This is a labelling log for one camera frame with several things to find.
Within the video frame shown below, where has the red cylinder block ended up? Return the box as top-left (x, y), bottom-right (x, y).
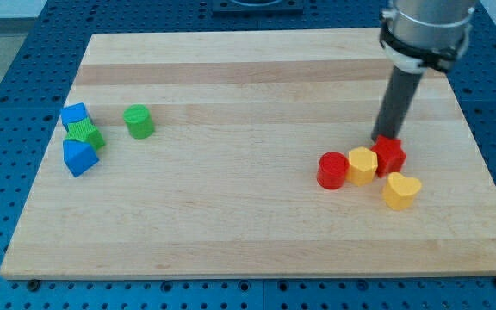
top-left (316, 152), bottom-right (350, 189)

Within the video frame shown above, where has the yellow hexagon block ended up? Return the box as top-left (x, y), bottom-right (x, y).
top-left (346, 146), bottom-right (378, 186)

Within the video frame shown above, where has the green star block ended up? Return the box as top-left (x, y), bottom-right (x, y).
top-left (65, 118), bottom-right (106, 151)

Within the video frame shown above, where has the red star block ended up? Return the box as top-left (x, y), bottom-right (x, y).
top-left (371, 135), bottom-right (406, 177)

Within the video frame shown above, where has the blue cube block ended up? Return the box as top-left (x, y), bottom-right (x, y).
top-left (60, 102), bottom-right (90, 130)

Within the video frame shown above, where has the green cylinder block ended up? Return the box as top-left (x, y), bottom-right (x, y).
top-left (122, 104), bottom-right (155, 140)

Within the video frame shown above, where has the blue triangular block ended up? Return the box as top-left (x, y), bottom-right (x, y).
top-left (63, 139), bottom-right (99, 177)

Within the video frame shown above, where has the wooden board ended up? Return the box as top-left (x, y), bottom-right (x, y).
top-left (0, 28), bottom-right (496, 280)

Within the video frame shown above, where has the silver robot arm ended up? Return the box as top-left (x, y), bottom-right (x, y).
top-left (379, 0), bottom-right (476, 74)

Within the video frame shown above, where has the yellow heart block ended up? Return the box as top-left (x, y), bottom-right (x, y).
top-left (381, 172), bottom-right (422, 211)

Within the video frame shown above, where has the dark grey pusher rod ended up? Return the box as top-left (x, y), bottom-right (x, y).
top-left (371, 66), bottom-right (423, 141)

